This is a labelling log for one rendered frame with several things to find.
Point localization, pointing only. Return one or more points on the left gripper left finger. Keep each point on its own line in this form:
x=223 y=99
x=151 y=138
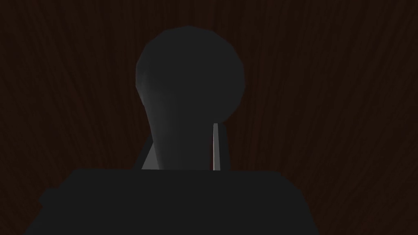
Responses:
x=148 y=160

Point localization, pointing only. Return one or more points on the dark grey round door knob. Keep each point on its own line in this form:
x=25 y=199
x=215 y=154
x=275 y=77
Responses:
x=189 y=81

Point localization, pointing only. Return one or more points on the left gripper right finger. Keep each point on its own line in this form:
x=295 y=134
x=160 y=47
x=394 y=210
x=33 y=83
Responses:
x=219 y=150

